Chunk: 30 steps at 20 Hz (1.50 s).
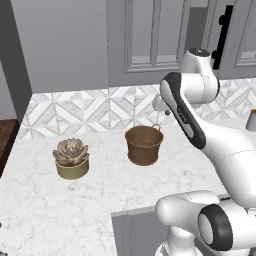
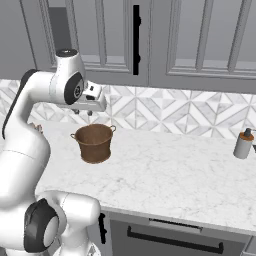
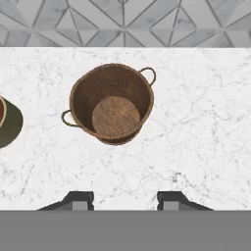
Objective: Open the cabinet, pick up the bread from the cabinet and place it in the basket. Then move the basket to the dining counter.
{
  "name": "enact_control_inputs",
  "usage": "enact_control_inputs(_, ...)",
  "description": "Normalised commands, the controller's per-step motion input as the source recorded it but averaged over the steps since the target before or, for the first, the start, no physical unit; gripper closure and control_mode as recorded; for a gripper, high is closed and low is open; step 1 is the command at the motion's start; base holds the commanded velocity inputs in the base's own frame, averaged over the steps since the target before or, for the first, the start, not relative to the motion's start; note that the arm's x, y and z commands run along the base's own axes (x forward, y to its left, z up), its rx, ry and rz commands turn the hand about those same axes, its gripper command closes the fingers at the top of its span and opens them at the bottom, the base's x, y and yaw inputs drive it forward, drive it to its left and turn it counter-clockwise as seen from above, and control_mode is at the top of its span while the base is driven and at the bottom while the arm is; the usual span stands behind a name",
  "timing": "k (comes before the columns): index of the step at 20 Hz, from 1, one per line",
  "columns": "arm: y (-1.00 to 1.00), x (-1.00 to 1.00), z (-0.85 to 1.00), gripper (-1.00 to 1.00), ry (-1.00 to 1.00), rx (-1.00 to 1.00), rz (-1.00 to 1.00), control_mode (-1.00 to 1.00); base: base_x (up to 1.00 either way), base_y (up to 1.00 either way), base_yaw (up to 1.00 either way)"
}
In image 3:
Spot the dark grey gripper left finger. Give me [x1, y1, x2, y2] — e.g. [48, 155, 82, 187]
[36, 190, 95, 212]

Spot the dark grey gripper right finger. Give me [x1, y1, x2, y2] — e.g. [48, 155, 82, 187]
[156, 190, 215, 212]

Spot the brown woven basket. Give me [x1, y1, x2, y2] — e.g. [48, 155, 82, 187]
[61, 63, 157, 146]

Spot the dark green round pot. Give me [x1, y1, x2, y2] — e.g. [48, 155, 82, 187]
[0, 95, 25, 150]

